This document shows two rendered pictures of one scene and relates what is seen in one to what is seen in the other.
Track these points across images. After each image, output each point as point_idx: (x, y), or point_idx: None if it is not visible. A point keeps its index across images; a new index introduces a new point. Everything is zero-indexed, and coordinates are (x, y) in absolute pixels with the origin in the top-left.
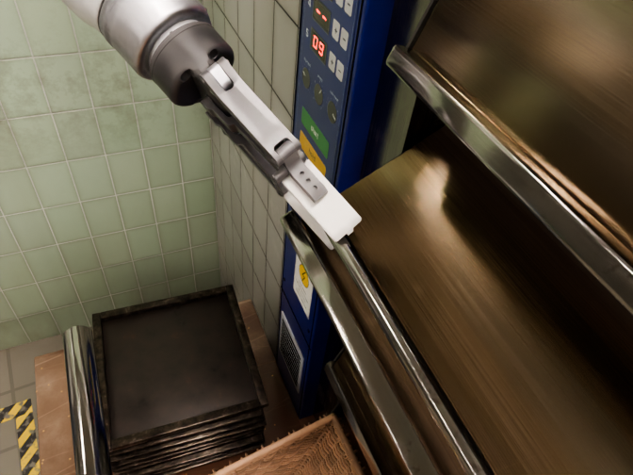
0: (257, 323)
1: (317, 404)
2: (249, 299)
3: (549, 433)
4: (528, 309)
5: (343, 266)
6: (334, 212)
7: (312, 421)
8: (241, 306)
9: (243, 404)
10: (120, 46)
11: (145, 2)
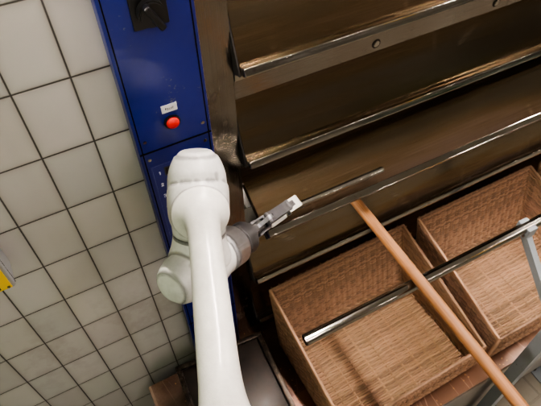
0: (171, 378)
1: (238, 323)
2: (149, 387)
3: (348, 163)
4: (316, 159)
5: (291, 215)
6: (295, 201)
7: (241, 333)
8: (156, 392)
9: (262, 343)
10: (245, 259)
11: (240, 238)
